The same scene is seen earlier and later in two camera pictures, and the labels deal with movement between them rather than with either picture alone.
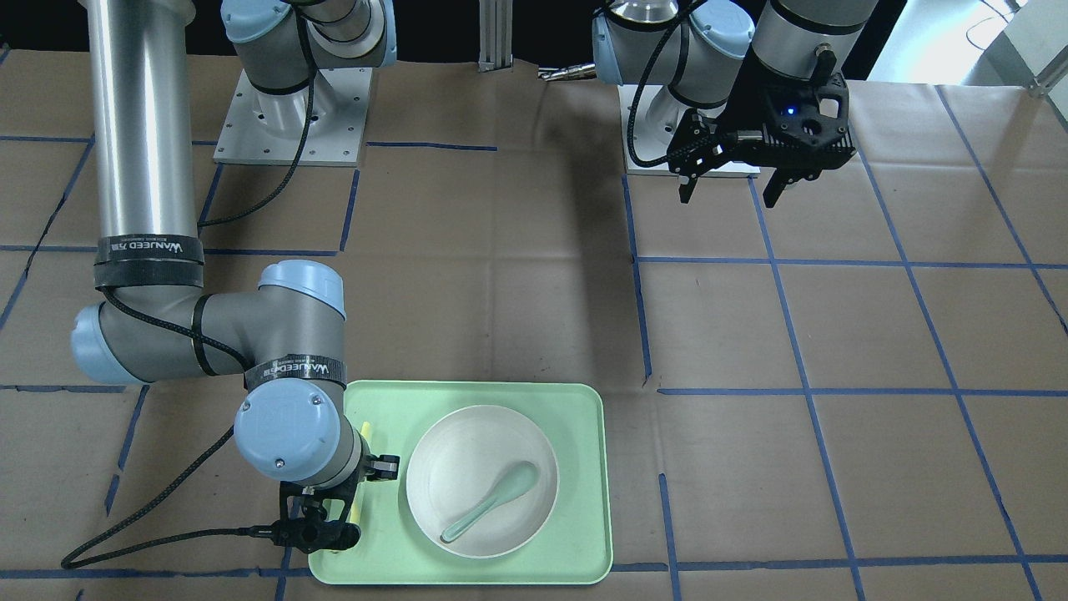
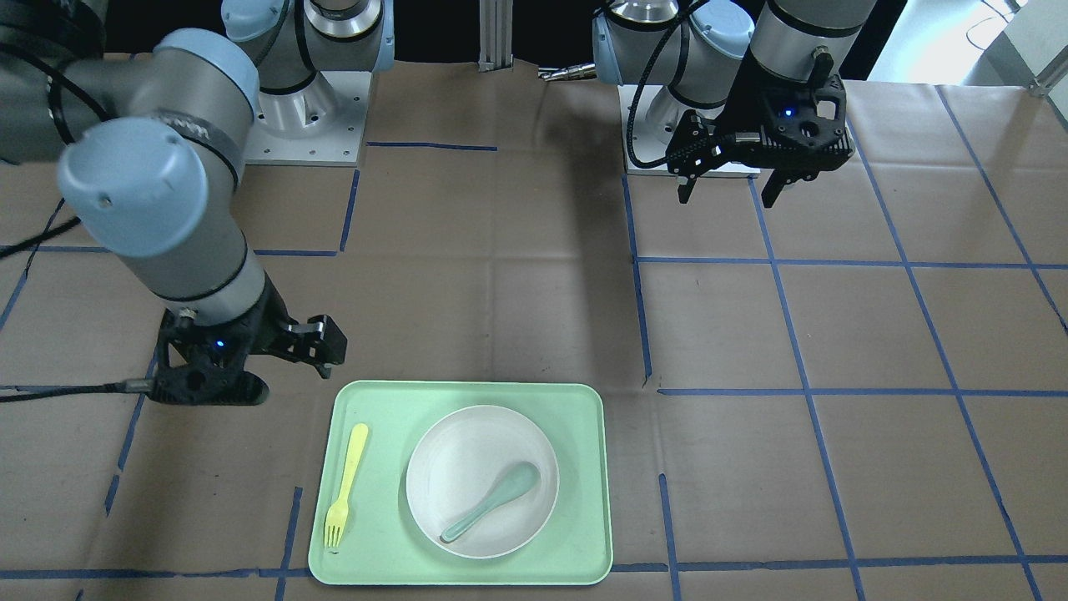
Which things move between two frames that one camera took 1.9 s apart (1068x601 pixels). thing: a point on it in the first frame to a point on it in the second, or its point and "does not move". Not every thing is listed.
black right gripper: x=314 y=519 to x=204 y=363
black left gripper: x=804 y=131 does not move
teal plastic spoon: x=519 y=478 does not move
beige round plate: x=458 y=463 does not move
